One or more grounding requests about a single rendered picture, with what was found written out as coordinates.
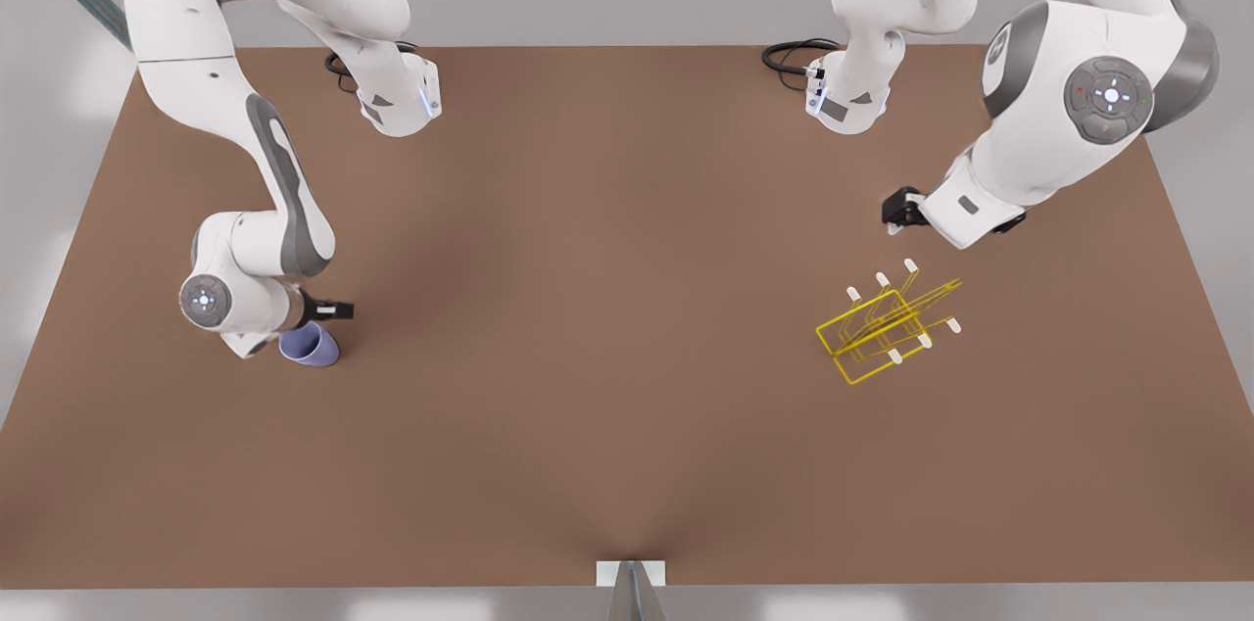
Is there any blue cup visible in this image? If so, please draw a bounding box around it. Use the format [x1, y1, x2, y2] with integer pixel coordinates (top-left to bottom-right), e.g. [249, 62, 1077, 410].
[278, 321, 341, 368]

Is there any yellow wire cup holder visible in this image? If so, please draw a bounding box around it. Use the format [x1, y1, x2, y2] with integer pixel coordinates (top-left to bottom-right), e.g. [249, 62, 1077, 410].
[815, 258, 964, 386]

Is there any black cable loop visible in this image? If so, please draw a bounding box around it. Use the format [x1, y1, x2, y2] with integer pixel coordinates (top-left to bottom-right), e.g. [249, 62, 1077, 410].
[761, 38, 844, 92]
[324, 41, 419, 94]

